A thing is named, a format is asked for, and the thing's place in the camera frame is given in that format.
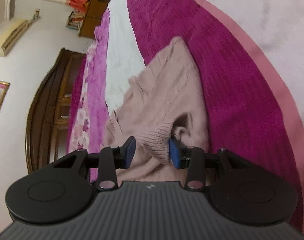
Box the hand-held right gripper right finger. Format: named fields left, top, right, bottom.
left=168, top=139, right=253, bottom=191

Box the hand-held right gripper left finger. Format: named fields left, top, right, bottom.
left=53, top=136, right=137, bottom=191

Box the pink knitted sweater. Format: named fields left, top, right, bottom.
left=106, top=36, right=215, bottom=182

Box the magenta floral bed blanket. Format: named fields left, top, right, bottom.
left=66, top=0, right=304, bottom=233

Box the wooden bed headboard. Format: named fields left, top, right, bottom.
left=26, top=48, right=87, bottom=174

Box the long wooden dresser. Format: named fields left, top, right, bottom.
left=79, top=0, right=110, bottom=39

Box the row of books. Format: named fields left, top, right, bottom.
left=67, top=10, right=88, bottom=30

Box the cream air conditioner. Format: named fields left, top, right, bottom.
left=0, top=17, right=31, bottom=57

